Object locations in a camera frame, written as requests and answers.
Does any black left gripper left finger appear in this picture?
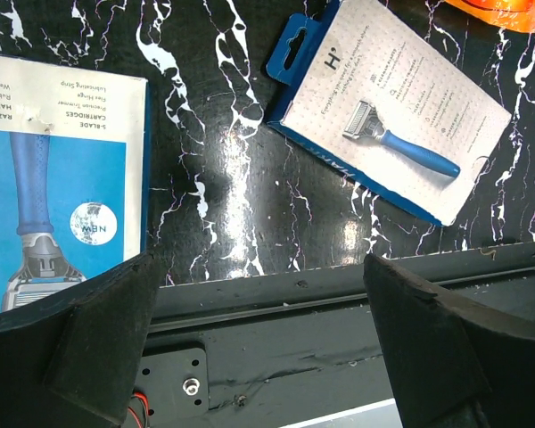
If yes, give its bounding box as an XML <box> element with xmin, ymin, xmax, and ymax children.
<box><xmin>0</xmin><ymin>249</ymin><xmax>162</xmax><ymax>427</ymax></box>

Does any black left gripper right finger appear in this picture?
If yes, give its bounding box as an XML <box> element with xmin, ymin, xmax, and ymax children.
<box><xmin>364</xmin><ymin>255</ymin><xmax>535</xmax><ymax>427</ymax></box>

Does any blue Harry's razor box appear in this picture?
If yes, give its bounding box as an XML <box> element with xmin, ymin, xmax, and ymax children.
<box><xmin>0</xmin><ymin>55</ymin><xmax>151</xmax><ymax>313</ymax></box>

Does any orange razor pack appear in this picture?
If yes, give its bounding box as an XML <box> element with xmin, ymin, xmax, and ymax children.
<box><xmin>446</xmin><ymin>0</ymin><xmax>535</xmax><ymax>34</ymax></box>

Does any white Harry's razor box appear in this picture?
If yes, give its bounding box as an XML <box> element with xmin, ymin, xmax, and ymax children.
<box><xmin>266</xmin><ymin>1</ymin><xmax>510</xmax><ymax>226</ymax></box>

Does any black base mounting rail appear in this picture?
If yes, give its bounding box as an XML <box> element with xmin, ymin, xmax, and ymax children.
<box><xmin>127</xmin><ymin>243</ymin><xmax>535</xmax><ymax>427</ymax></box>

